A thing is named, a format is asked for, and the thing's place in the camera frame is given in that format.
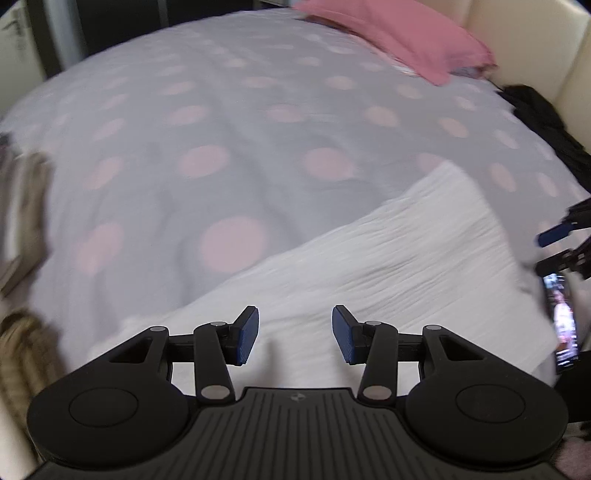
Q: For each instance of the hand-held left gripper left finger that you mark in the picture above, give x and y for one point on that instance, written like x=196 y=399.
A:
x=247 y=334

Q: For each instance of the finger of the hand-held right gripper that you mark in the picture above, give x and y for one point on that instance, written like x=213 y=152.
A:
x=554 y=233
x=561 y=264

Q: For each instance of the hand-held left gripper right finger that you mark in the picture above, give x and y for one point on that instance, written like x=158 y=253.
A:
x=344 y=334

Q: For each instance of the white ribbed knit garment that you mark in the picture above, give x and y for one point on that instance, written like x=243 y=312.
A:
x=392 y=267

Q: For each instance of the smartphone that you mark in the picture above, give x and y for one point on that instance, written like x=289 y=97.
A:
x=563 y=318

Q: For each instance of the black cloth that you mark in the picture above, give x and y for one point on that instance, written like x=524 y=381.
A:
x=545 y=115

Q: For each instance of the pink fuzzy cloth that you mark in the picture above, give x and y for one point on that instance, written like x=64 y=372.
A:
x=577 y=454

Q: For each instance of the cream padded headboard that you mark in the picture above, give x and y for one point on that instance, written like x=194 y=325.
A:
x=531 y=41

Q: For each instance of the grey pink-dotted bedspread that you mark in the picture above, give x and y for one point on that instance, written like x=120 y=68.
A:
x=231 y=115

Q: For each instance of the tan striped garment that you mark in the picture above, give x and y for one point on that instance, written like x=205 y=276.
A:
x=27 y=364

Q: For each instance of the pink pillow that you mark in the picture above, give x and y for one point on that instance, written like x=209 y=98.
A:
x=406 y=32

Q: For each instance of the light beige folded garment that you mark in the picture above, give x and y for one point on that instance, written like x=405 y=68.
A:
x=23 y=221

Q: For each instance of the dark wardrobe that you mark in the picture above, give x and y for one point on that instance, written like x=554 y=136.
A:
x=101 y=27

